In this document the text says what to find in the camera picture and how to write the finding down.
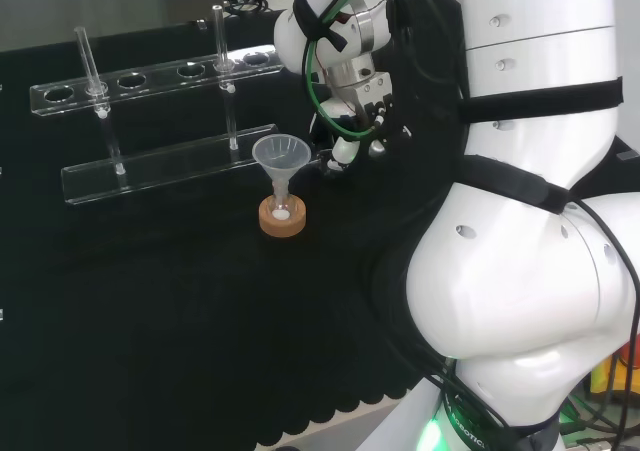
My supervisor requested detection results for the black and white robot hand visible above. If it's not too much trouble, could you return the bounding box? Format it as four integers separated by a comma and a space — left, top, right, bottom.
309, 72, 414, 178

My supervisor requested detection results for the translucent plastic funnel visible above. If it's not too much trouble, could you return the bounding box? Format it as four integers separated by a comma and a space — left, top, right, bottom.
251, 134, 313, 200

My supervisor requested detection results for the clear acrylic funnel stand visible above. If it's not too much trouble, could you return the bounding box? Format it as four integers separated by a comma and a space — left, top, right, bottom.
28, 4, 284, 207

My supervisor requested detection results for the clear round-bottom flask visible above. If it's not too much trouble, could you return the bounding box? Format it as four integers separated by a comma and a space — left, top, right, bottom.
269, 180, 294, 222

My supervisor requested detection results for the black table cloth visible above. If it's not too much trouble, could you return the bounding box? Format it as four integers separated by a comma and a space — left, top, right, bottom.
0, 0, 640, 451

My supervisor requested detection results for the yellow stop button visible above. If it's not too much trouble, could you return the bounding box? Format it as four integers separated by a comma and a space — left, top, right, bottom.
588, 350, 640, 398

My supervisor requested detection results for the green cable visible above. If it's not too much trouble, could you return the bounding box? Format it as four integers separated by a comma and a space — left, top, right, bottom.
301, 0, 387, 138

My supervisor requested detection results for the cork ring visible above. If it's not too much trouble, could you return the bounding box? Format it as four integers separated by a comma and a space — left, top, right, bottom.
258, 195, 307, 241

